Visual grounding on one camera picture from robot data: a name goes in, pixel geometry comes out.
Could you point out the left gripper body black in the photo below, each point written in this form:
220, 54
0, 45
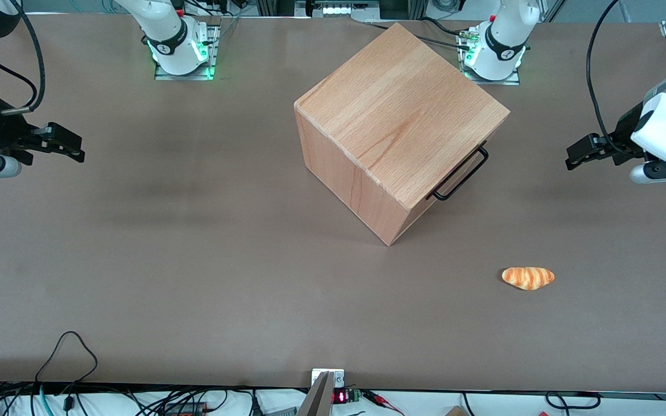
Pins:
623, 130

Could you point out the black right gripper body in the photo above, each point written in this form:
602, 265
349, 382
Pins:
3, 132

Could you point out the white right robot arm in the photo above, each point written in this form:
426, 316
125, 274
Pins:
174, 52

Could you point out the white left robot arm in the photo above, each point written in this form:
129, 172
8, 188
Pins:
500, 52

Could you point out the wooden drawer cabinet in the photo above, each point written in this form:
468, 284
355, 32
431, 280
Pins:
391, 110

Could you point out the orange toy bread roll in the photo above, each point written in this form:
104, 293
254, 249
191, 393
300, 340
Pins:
528, 277

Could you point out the white lit device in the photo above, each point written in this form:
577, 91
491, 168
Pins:
347, 8

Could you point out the small cardboard piece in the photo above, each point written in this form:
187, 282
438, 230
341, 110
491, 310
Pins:
455, 411

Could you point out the orange black device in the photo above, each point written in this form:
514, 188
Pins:
185, 410

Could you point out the red clip lead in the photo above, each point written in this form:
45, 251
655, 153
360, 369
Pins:
382, 398

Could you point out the small red display module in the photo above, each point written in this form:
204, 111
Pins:
341, 396

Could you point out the tan wedge-shaped board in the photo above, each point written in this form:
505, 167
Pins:
317, 398

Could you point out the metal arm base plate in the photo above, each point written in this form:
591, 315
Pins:
214, 55
511, 80

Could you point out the silver metal bracket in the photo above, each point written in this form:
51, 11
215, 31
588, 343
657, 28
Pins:
339, 375

